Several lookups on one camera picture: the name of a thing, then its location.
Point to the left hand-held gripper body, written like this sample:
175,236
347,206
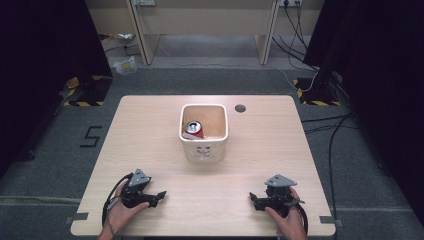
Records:
135,191

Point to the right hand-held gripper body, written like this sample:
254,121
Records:
278,195

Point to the white square bin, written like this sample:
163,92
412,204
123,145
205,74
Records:
204,151

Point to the red drink can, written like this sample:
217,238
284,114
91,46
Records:
195,129

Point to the person's left hand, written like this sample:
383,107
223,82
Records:
123,215

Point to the person's right hand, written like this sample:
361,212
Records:
290,221

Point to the grey tape strip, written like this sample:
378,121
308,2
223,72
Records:
328,220
80,216

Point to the stand base with hazard tape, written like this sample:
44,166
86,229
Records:
90,91
316,95

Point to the clear plastic bag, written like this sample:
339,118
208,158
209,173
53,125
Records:
126,66

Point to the black curtain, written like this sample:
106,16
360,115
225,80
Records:
40,66
383,83

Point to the crumpled plastic wrapper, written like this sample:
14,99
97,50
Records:
125,37

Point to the wall power outlet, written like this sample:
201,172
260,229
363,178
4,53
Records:
291,2

